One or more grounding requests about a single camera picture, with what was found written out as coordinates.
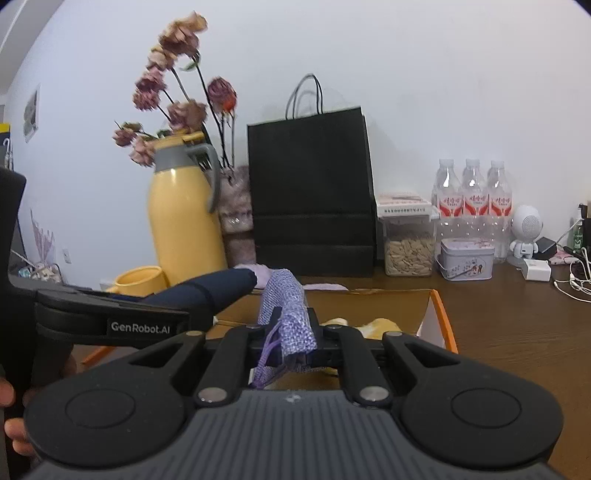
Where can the dried pink rose bouquet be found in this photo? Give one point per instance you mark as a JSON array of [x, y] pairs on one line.
[[184, 115]]

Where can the purple knit cloth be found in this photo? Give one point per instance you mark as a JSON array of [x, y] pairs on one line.
[[288, 314]]

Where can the clear jar of seeds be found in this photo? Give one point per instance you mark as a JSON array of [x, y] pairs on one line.
[[408, 249]]

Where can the white robot toy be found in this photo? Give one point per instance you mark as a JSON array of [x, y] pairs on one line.
[[526, 226]]

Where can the red cardboard box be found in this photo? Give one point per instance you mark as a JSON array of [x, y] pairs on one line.
[[369, 307]]

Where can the pink wrapped vase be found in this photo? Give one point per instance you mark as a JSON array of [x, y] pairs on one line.
[[238, 221]]

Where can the white charger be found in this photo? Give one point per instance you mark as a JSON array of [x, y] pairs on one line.
[[537, 270]]

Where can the small green bottle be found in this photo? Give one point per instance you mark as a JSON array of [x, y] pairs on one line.
[[578, 237]]

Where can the purple wall decal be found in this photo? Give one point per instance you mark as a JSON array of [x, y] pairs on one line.
[[44, 237]]

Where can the black paper bag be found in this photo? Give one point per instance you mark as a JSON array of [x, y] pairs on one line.
[[309, 194]]

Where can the pink flat item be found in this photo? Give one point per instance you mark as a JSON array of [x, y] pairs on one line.
[[565, 257]]

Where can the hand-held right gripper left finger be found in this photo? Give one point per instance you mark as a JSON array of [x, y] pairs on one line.
[[240, 350]]

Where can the printed tin box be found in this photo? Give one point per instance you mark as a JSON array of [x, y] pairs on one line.
[[465, 261]]

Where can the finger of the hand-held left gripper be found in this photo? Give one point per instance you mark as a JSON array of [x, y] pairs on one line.
[[78, 297]]

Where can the light purple towel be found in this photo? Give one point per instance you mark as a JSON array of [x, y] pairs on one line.
[[323, 286]]

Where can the yellow mug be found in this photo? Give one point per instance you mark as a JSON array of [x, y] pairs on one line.
[[138, 281]]

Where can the wall poster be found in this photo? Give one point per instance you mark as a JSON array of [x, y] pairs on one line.
[[31, 113]]

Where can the person's left hand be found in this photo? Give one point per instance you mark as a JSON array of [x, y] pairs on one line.
[[18, 438]]

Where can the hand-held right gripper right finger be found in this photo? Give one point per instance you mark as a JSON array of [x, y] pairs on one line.
[[355, 360]]

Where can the yellow white plush sheep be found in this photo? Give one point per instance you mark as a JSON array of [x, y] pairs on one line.
[[378, 327]]

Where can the black adapter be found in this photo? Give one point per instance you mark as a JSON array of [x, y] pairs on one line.
[[548, 247]]

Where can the yellow thermos jug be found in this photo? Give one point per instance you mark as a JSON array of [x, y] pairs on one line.
[[184, 221]]

